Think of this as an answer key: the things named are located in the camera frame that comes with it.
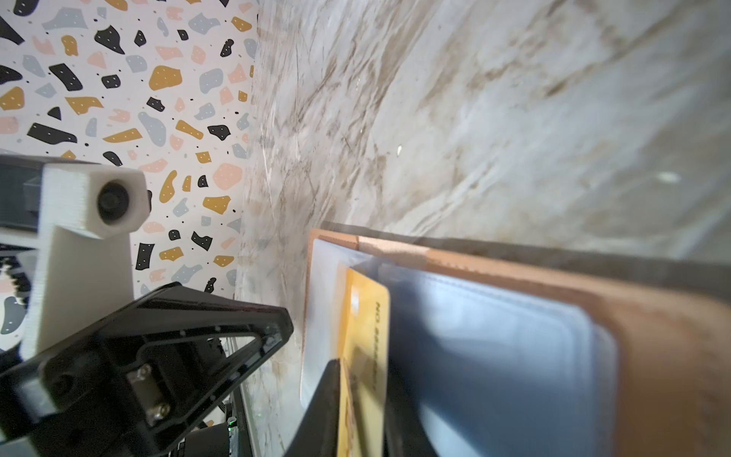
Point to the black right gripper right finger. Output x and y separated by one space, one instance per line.
404 432

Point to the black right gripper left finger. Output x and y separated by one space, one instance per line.
317 435

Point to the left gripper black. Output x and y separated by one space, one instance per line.
142 381

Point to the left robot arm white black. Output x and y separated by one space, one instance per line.
21 178

